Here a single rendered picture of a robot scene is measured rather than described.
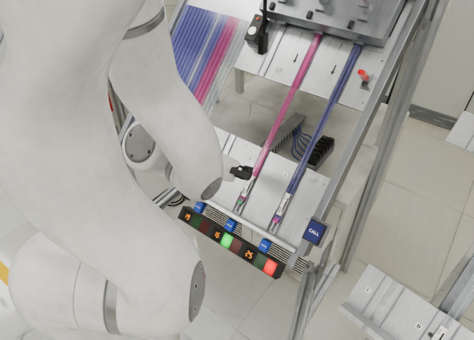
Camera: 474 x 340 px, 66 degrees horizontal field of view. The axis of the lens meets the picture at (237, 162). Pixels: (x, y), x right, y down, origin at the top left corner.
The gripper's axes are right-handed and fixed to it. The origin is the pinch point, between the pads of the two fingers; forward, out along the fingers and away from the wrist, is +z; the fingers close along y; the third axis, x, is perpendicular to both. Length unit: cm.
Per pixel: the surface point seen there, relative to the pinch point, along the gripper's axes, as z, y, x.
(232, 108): 59, -40, 17
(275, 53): 15.8, -9.0, 32.0
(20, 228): 45, -121, -79
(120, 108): 78, -120, -4
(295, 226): 14.4, 15.5, -8.3
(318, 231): 9.9, 22.1, -6.2
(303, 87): 15.6, 2.8, 25.2
